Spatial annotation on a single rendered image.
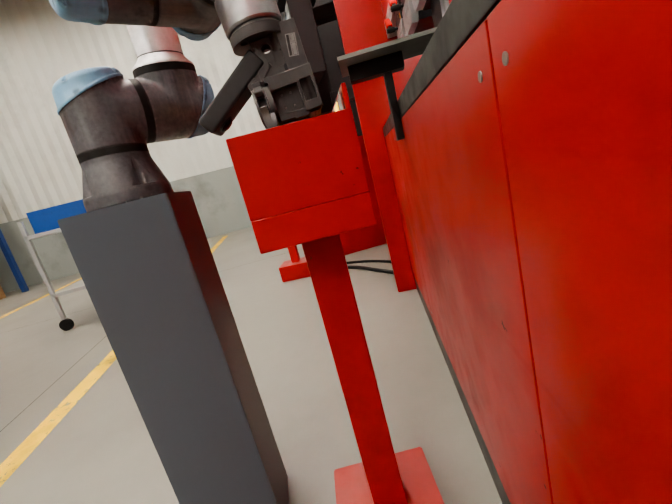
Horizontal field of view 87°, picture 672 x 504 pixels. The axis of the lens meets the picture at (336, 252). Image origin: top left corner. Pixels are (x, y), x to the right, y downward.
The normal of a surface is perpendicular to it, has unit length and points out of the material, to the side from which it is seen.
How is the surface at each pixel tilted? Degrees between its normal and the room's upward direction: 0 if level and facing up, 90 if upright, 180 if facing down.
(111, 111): 92
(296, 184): 90
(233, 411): 90
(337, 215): 90
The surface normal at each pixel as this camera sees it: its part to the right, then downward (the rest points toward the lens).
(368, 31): -0.08, 0.25
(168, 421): 0.17, 0.18
